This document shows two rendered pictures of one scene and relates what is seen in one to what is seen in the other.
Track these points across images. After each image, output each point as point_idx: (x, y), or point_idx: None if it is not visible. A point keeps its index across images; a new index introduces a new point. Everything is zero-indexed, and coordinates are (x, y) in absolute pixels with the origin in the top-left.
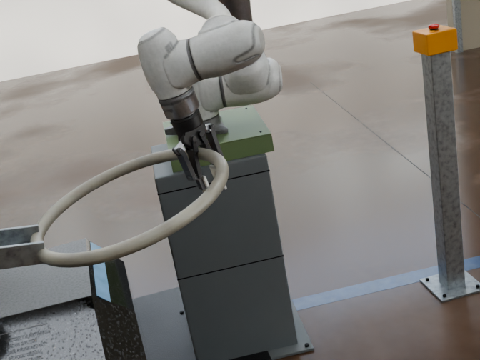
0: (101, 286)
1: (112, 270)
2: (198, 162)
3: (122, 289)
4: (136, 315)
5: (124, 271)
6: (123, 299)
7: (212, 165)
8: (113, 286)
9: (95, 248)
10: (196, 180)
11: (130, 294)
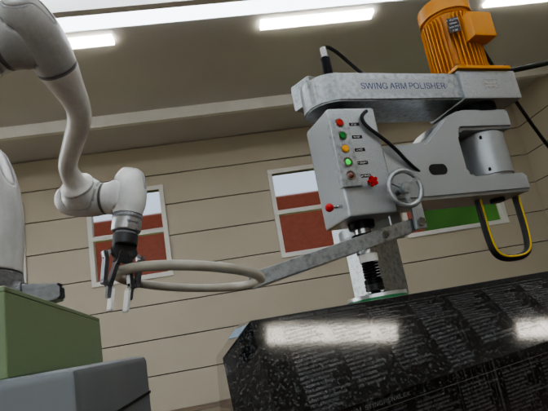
0: (233, 333)
1: (229, 344)
2: (126, 276)
3: (223, 350)
4: (218, 366)
5: (222, 355)
6: (222, 349)
7: (112, 286)
8: (227, 342)
9: (241, 329)
10: (133, 290)
11: (218, 356)
